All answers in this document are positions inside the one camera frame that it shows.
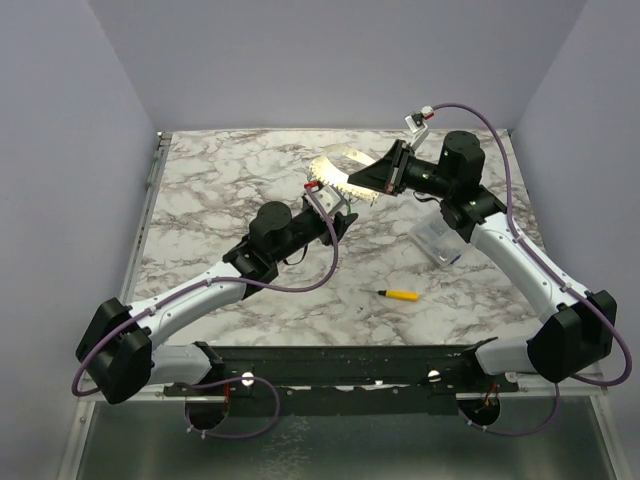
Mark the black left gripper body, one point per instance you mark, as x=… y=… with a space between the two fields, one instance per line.
x=337 y=223

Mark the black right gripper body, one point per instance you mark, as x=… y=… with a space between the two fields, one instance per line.
x=397 y=167

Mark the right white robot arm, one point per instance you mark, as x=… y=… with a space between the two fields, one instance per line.
x=576 y=322

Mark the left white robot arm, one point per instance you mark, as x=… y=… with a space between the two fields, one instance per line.
x=124 y=348

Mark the clear plastic box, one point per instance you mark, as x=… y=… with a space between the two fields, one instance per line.
x=433 y=237

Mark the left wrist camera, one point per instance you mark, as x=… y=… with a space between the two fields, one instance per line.
x=325 y=198

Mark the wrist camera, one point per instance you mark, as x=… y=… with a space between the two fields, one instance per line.
x=325 y=198
x=417 y=122

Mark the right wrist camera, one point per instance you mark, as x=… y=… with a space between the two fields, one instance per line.
x=417 y=122

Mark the yellow handled screwdriver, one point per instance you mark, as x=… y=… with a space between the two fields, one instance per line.
x=399 y=295

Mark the black mounting rail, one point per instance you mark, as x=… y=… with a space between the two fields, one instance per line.
x=348 y=380

